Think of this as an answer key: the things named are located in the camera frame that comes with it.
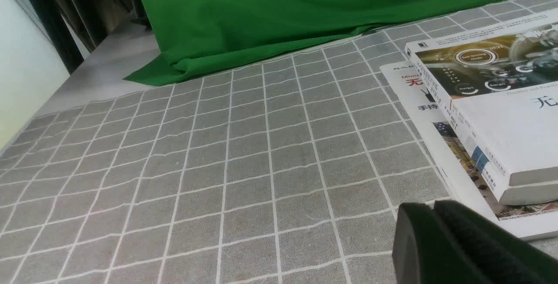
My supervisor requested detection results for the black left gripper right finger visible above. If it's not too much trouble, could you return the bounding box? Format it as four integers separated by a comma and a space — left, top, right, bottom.
434, 200, 558, 284

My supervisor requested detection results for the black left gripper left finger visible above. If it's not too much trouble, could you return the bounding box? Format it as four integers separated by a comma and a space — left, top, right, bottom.
392, 203, 491, 284

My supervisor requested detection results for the middle white book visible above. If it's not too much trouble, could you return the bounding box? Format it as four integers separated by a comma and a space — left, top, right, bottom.
418, 70, 558, 205

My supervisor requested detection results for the large bottom white book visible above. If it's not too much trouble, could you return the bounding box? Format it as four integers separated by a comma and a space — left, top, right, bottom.
380, 61, 558, 240

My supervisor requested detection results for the grey checkered tablecloth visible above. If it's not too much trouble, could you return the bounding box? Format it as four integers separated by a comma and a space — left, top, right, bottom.
1, 0, 557, 284

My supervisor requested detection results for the white top book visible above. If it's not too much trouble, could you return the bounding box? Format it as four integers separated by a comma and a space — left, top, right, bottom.
405, 9, 558, 186

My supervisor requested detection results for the green backdrop cloth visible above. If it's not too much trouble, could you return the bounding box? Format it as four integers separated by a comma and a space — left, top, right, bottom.
126, 0, 502, 86

